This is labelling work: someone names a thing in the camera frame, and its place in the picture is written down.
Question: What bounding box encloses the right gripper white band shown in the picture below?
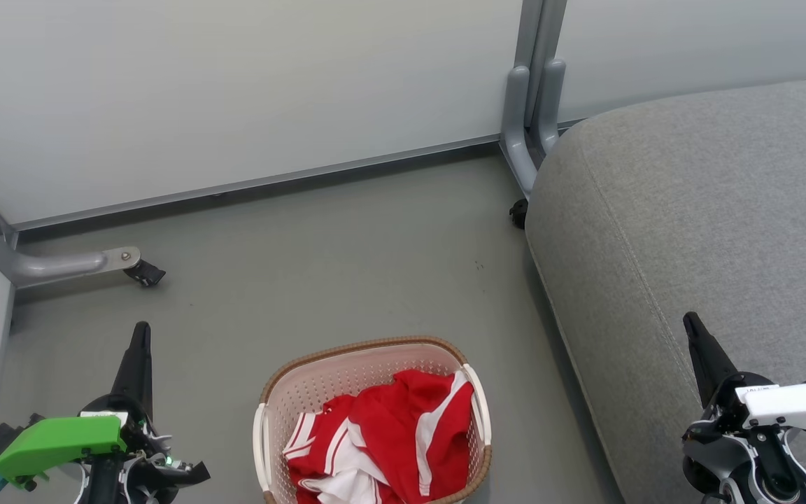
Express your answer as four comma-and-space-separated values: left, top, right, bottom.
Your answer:
681, 311, 806, 504

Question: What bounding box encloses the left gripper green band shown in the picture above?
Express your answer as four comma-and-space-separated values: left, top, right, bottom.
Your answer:
0, 321, 211, 504

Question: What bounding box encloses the red and white garment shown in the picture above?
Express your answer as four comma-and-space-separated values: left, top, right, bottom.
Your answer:
283, 369, 476, 504

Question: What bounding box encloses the grey fabric sofa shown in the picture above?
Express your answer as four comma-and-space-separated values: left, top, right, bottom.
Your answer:
525, 73, 806, 504

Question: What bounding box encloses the grey metal partition foot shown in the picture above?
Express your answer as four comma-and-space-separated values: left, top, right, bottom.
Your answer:
0, 168, 142, 290

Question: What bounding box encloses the white perforated plastic laundry basket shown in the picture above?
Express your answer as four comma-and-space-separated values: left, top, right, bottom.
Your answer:
253, 335, 493, 504

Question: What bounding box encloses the grey metal partition bottom rail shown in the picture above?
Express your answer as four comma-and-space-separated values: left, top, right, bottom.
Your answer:
11, 134, 503, 243

